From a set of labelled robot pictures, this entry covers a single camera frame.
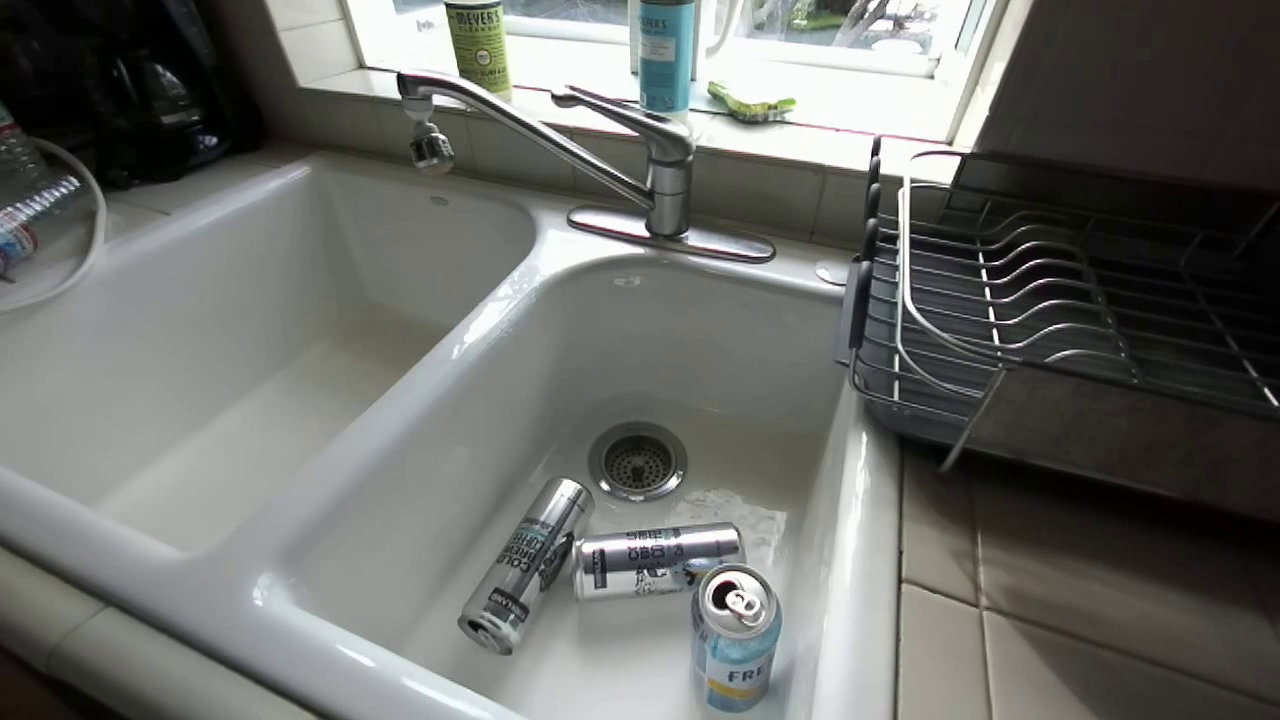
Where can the clear glass object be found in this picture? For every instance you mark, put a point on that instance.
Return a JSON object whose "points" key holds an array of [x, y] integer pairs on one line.
{"points": [[99, 221]]}

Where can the chrome sink faucet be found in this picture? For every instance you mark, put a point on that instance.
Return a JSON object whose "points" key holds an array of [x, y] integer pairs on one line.
{"points": [[663, 182]]}

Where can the tall blue label bottle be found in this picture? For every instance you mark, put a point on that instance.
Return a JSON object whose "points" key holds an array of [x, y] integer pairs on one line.
{"points": [[664, 61]]}

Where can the green label spray bottle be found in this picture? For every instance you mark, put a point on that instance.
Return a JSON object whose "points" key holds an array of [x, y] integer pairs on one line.
{"points": [[477, 40]]}

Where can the black appliance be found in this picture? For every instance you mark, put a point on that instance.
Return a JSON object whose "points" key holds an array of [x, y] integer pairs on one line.
{"points": [[134, 92]]}

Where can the white double basin sink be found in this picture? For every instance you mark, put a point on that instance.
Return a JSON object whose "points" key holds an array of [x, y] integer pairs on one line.
{"points": [[443, 401]]}

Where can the green cloth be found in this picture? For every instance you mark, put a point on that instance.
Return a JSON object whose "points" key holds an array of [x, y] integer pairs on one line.
{"points": [[750, 107]]}

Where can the metal strainer sink drain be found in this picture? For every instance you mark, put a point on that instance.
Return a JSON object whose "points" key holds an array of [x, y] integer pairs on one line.
{"points": [[636, 461]]}

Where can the blue open drink can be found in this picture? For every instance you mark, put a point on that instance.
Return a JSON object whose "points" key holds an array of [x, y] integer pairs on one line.
{"points": [[732, 647]]}

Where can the striped white blue object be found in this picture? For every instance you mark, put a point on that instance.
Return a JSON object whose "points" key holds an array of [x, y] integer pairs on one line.
{"points": [[27, 201]]}

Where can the slim silver can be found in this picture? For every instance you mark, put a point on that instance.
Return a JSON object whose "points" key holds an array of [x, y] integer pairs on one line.
{"points": [[527, 564], [656, 557]]}

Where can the grey dish rack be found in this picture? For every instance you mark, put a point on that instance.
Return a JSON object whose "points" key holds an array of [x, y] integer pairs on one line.
{"points": [[1065, 335]]}

